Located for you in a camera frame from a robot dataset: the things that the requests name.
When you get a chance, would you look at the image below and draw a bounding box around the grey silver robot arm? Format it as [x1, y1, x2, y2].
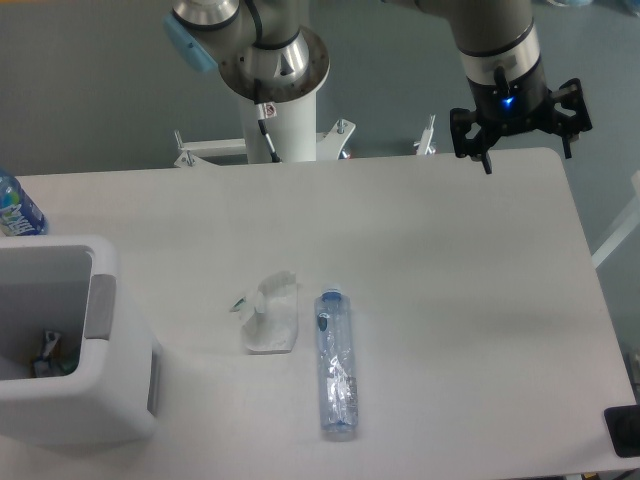
[163, 1, 592, 170]

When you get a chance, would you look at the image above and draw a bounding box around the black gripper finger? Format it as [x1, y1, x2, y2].
[449, 108, 493, 174]
[542, 78, 593, 159]

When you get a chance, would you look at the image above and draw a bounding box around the white frame at right edge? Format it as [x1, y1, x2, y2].
[592, 171, 639, 268]

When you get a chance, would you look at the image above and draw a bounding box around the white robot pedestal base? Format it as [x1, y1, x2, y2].
[172, 29, 357, 169]

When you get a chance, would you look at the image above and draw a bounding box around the white trash can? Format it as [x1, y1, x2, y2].
[1, 235, 162, 445]

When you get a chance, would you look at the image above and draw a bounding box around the blue labelled water bottle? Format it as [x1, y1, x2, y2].
[1, 170, 49, 237]

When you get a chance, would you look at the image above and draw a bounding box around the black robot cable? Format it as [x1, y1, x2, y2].
[251, 78, 283, 164]

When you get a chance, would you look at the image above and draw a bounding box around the black device at table edge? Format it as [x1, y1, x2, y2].
[604, 405, 640, 458]

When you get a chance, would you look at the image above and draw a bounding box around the clear plastic bottle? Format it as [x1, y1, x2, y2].
[314, 283, 359, 439]

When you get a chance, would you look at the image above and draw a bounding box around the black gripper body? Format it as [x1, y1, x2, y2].
[467, 67, 554, 136]

